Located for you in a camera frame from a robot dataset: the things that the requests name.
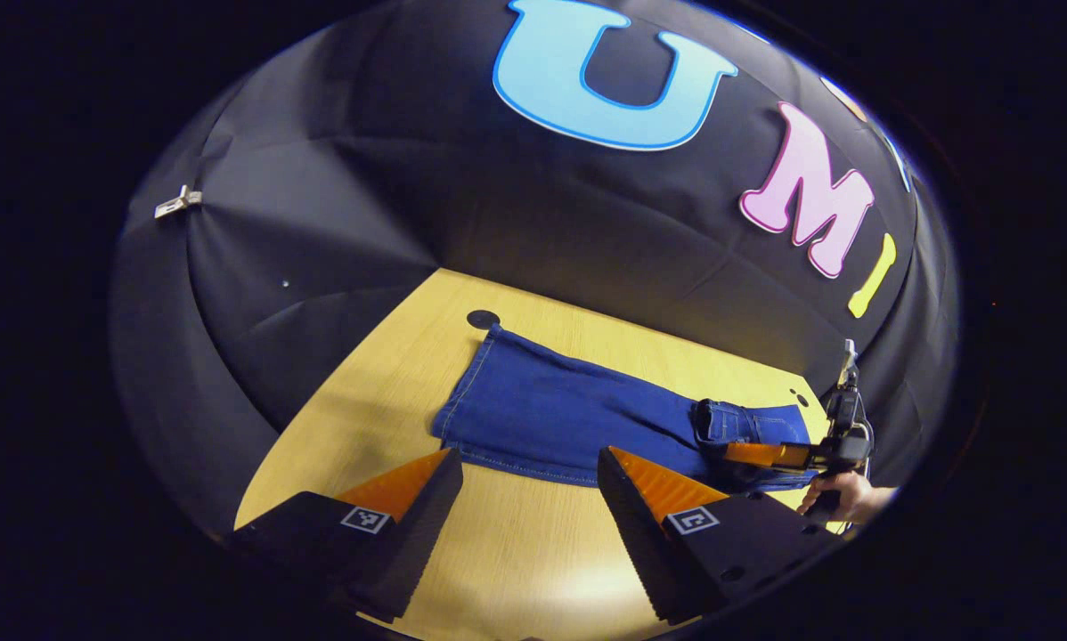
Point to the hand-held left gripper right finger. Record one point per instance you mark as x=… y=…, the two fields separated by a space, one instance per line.
x=640 y=543

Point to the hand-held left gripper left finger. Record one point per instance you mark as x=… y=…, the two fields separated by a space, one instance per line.
x=418 y=543

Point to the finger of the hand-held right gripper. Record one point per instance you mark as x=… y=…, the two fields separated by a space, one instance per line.
x=765 y=454

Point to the blue denim jeans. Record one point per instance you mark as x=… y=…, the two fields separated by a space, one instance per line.
x=569 y=418

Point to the black table grommet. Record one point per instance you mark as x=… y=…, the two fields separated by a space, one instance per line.
x=799 y=398
x=483 y=319

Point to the black backdrop cloth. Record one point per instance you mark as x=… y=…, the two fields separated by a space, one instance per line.
x=409 y=196

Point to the white cloth clip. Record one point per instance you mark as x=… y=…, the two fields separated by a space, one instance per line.
x=177 y=202

